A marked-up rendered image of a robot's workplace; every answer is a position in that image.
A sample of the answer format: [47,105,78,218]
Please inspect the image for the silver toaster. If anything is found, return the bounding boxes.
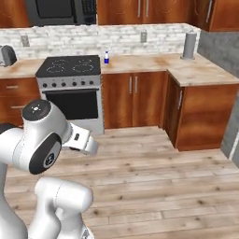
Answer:
[0,44,18,68]

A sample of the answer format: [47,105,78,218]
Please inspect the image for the black and silver stove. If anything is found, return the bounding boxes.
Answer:
[35,54,105,136]

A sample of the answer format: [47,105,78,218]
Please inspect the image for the grey wall socket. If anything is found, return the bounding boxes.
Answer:
[21,35,31,48]
[139,30,148,44]

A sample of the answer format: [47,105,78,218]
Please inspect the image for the black microwave oven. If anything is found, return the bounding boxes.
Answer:
[24,0,98,27]

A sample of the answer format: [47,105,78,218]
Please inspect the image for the wooden wall cupboards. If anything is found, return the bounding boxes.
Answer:
[0,0,239,33]

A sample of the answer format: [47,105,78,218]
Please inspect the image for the wooden base cupboards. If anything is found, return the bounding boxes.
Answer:
[101,70,239,152]

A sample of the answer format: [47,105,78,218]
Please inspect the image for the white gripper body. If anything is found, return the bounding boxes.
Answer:
[79,134,100,157]

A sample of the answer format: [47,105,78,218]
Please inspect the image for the wooden drawer unit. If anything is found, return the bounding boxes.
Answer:
[0,77,42,128]

